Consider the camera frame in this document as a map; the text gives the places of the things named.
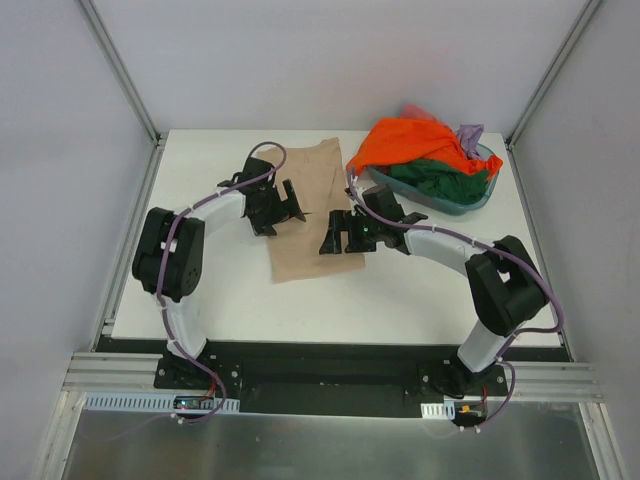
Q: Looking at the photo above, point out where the beige t shirt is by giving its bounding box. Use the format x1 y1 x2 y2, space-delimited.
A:
267 137 366 283

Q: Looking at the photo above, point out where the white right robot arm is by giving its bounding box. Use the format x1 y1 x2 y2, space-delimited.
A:
319 185 549 398

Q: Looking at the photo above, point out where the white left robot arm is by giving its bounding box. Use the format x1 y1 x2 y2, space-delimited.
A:
132 156 306 389

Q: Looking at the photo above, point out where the teal plastic laundry basket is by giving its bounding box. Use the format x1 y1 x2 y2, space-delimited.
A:
367 145 503 216

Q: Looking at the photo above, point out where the green t shirt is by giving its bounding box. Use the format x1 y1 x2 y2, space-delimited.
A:
389 159 490 205

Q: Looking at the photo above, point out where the orange t shirt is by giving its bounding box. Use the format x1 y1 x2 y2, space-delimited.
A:
346 118 503 179

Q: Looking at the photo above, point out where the lilac t shirt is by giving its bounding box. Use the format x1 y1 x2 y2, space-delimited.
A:
455 124 484 160

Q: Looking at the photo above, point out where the left aluminium frame post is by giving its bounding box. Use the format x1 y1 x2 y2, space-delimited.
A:
74 0 169 146

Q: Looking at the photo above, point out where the aluminium frame post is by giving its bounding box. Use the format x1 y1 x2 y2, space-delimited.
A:
74 0 169 146
505 0 605 152

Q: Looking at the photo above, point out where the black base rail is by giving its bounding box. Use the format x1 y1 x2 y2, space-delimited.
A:
94 335 519 416

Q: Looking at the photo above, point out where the right white cable duct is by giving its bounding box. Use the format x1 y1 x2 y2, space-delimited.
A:
420 400 487 421

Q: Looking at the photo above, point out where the white cable duct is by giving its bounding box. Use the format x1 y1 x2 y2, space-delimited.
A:
84 392 240 415
420 400 487 421

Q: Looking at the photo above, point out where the left white cable duct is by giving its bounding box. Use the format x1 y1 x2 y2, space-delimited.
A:
84 392 240 415

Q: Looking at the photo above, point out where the right aluminium frame post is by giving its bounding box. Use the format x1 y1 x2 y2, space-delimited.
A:
505 0 605 152

